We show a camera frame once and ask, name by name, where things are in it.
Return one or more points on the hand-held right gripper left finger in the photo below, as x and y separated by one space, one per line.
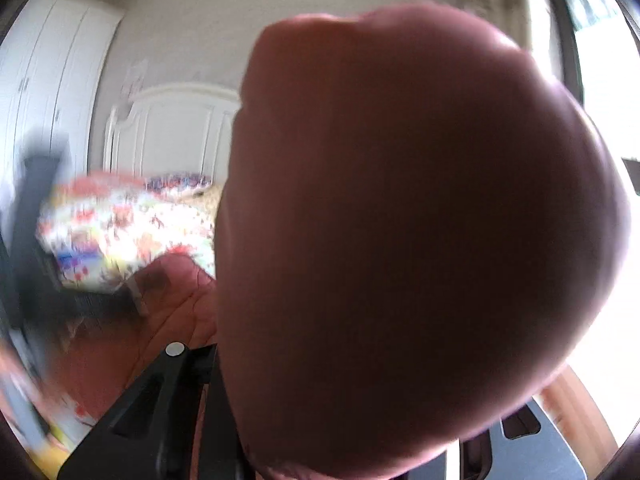
160 410

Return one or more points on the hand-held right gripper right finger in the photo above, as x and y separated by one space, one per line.
542 455

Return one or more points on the floral blanket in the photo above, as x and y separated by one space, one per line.
125 230

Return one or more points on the blue red patterned pillow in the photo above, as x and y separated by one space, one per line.
177 181

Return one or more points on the white wardrobe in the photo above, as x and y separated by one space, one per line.
45 85

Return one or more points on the beige fuzzy pillow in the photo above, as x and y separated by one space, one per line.
207 200

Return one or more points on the white wooden headboard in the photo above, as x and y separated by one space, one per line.
170 125

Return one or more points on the window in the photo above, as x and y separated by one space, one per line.
605 60

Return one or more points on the printed beige curtain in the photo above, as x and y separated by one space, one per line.
505 5

